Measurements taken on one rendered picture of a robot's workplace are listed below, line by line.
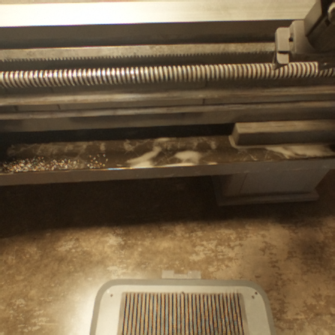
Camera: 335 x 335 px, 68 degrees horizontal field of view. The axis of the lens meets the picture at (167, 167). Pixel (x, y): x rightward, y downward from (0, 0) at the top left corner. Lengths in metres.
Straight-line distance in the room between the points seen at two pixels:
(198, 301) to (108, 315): 0.26
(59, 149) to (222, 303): 0.74
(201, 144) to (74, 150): 0.46
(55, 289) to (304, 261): 1.03
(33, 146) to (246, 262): 0.97
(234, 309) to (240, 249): 0.40
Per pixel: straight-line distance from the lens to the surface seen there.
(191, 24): 0.71
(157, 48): 0.73
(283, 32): 0.56
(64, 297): 1.16
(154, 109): 0.75
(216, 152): 0.92
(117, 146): 0.94
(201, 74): 0.70
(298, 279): 1.23
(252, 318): 0.85
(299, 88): 0.82
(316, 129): 1.04
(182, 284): 0.84
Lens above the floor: 1.07
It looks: 51 degrees down
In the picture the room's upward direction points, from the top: straight up
